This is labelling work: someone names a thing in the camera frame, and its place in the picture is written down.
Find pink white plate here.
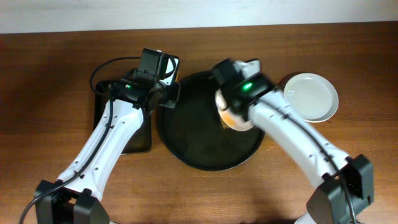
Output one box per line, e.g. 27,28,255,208
215,89,254,132

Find pale green plate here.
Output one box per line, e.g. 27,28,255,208
283,73,339,123

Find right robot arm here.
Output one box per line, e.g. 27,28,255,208
215,73,374,223

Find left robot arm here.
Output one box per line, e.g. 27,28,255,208
31,79,180,223

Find black rectangular tray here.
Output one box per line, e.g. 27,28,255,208
94,80,152,154

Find black round tray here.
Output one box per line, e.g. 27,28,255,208
157,72,265,171

